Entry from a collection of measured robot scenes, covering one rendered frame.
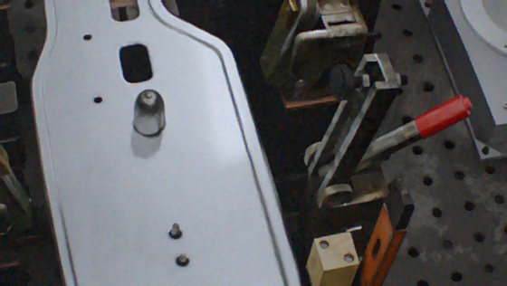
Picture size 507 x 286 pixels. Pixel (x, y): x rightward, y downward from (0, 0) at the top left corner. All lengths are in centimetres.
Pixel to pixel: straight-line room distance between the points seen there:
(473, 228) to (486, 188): 7
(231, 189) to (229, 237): 5
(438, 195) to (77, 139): 56
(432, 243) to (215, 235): 45
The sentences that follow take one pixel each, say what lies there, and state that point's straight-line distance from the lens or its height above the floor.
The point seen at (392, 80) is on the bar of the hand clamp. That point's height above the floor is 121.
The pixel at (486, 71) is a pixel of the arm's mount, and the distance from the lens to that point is 144.
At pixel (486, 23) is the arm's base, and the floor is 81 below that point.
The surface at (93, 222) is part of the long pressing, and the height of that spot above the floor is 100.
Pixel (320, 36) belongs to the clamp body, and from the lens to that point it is 107.
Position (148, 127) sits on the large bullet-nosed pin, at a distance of 105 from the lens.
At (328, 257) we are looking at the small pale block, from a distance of 94.
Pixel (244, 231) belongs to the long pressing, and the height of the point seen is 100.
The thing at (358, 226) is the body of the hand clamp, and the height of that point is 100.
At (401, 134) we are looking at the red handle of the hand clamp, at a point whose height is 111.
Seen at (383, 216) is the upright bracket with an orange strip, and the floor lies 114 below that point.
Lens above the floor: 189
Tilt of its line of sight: 57 degrees down
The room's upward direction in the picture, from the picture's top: 9 degrees clockwise
